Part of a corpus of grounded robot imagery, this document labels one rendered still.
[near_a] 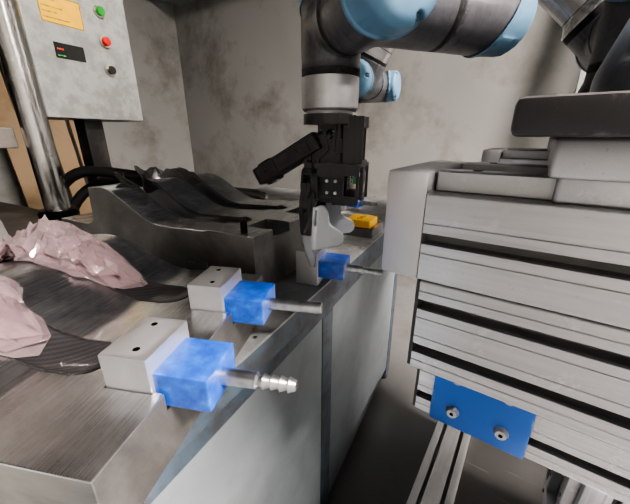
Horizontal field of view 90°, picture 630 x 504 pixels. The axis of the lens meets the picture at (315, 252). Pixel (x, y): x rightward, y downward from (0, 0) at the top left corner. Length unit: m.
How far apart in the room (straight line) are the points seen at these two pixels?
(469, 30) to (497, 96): 2.14
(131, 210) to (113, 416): 0.42
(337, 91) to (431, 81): 2.25
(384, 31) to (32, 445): 0.39
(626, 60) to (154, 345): 0.35
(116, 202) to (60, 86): 0.67
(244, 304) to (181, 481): 0.22
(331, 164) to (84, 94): 1.00
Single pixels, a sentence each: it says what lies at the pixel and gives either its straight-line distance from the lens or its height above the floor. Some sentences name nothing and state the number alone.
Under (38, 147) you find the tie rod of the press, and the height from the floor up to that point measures 0.99.
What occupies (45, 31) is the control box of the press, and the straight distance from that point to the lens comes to 1.30.
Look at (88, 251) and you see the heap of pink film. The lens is 0.42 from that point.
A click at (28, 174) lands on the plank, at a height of 0.74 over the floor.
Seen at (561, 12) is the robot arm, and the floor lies 1.25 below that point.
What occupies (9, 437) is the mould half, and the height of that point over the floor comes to 0.85.
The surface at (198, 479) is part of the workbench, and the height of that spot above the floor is 0.63.
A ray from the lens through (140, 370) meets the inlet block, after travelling 0.25.
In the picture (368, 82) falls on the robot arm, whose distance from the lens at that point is 0.82.
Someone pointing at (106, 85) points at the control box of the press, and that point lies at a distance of 1.34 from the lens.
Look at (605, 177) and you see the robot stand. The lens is 0.26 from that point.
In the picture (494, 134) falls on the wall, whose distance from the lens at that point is 2.54.
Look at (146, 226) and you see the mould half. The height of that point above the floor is 0.88.
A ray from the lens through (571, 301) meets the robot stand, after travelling 0.28.
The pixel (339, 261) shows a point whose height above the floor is 0.84.
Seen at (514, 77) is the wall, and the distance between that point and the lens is 2.56.
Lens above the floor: 1.02
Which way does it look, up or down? 20 degrees down
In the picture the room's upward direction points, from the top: straight up
